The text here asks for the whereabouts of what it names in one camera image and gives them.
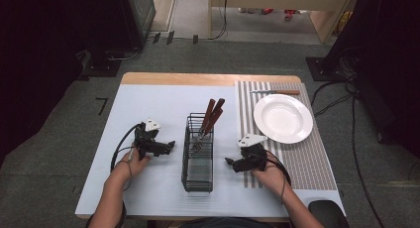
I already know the white plate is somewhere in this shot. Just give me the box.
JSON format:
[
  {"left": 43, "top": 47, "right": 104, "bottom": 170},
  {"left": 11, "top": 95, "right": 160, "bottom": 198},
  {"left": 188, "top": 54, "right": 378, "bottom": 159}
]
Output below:
[{"left": 253, "top": 93, "right": 314, "bottom": 145}]

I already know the right hand-held gripper cable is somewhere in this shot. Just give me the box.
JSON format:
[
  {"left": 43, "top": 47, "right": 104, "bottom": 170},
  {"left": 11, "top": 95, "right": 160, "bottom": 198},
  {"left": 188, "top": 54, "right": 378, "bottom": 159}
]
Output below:
[{"left": 263, "top": 150, "right": 293, "bottom": 205}]

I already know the black floor cable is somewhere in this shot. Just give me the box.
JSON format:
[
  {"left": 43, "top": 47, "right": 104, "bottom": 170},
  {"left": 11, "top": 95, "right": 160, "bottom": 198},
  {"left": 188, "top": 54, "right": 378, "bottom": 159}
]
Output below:
[
  {"left": 310, "top": 78, "right": 358, "bottom": 118},
  {"left": 350, "top": 92, "right": 385, "bottom": 228}
]

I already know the person's right hand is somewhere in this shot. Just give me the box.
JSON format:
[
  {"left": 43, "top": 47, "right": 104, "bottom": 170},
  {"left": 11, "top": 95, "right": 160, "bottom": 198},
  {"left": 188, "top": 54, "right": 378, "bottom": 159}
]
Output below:
[{"left": 251, "top": 164, "right": 291, "bottom": 196}]

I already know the black hanging cable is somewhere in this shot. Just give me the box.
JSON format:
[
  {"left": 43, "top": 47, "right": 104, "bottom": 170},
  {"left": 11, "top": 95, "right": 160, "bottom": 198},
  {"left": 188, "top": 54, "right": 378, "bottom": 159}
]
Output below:
[{"left": 207, "top": 0, "right": 230, "bottom": 42}]

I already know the person's left hand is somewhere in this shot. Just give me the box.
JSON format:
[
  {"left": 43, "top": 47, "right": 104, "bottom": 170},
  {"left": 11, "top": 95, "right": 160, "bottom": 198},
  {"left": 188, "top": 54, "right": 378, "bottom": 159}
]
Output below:
[{"left": 111, "top": 148, "right": 153, "bottom": 184}]

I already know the white table sheet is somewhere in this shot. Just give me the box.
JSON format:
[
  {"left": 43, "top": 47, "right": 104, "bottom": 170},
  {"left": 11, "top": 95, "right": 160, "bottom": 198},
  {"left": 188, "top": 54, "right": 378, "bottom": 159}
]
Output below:
[{"left": 74, "top": 83, "right": 347, "bottom": 220}]

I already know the left hand-held gripper cable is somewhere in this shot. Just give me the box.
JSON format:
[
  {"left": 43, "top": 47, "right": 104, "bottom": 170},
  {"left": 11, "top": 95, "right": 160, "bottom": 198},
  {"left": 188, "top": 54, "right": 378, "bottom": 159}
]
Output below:
[{"left": 109, "top": 123, "right": 142, "bottom": 192}]

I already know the hand-held gripper cable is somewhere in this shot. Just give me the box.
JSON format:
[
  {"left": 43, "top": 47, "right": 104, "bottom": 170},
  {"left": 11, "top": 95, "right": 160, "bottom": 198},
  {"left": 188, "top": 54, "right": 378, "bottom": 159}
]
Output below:
[
  {"left": 109, "top": 123, "right": 142, "bottom": 192},
  {"left": 263, "top": 150, "right": 293, "bottom": 205}
]

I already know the dark glass-fronted cabinet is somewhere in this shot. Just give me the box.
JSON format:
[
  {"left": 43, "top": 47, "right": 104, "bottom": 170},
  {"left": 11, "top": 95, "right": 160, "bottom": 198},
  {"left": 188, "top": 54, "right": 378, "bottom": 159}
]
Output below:
[{"left": 127, "top": 0, "right": 157, "bottom": 50}]

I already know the striped grey placemat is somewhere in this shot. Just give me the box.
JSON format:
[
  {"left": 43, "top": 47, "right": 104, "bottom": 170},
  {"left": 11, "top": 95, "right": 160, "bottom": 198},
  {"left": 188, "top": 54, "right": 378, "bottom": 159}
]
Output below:
[{"left": 234, "top": 80, "right": 339, "bottom": 191}]

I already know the black rounded pad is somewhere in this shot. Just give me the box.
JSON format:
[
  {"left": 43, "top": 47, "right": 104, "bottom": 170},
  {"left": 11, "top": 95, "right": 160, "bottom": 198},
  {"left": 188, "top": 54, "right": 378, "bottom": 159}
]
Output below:
[{"left": 307, "top": 199, "right": 352, "bottom": 228}]

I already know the black stand base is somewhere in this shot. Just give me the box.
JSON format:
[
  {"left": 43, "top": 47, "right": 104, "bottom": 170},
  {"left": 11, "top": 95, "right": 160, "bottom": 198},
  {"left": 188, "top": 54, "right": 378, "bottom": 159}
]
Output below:
[
  {"left": 77, "top": 49, "right": 123, "bottom": 81},
  {"left": 305, "top": 56, "right": 356, "bottom": 83}
]

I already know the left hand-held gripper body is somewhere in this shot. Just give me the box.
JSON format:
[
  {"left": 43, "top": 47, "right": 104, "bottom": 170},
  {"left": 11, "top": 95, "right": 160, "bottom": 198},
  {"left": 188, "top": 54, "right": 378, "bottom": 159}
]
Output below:
[{"left": 133, "top": 118, "right": 170, "bottom": 162}]

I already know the red object on floor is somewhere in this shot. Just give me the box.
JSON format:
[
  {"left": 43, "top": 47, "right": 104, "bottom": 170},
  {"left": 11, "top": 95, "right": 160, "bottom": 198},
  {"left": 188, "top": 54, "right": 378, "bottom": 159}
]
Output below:
[{"left": 261, "top": 7, "right": 300, "bottom": 22}]

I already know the wooden-handled fork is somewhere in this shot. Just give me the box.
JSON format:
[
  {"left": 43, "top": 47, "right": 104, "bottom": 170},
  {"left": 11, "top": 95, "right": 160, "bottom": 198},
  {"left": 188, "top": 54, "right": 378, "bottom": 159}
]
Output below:
[
  {"left": 192, "top": 98, "right": 217, "bottom": 150},
  {"left": 194, "top": 97, "right": 226, "bottom": 152},
  {"left": 195, "top": 108, "right": 224, "bottom": 153}
]

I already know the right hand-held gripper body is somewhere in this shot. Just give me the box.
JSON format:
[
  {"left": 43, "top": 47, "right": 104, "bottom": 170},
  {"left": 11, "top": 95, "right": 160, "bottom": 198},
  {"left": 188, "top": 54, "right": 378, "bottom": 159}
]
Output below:
[{"left": 237, "top": 133, "right": 269, "bottom": 172}]

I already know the wooden-handled knife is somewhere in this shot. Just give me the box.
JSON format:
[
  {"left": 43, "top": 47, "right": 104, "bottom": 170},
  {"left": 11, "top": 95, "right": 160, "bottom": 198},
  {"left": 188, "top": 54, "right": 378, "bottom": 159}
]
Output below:
[{"left": 250, "top": 89, "right": 301, "bottom": 96}]

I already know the black wire cutlery basket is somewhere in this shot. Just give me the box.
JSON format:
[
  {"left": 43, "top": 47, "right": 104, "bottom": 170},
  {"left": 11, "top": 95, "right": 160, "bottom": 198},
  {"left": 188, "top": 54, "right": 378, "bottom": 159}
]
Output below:
[{"left": 180, "top": 112, "right": 215, "bottom": 193}]

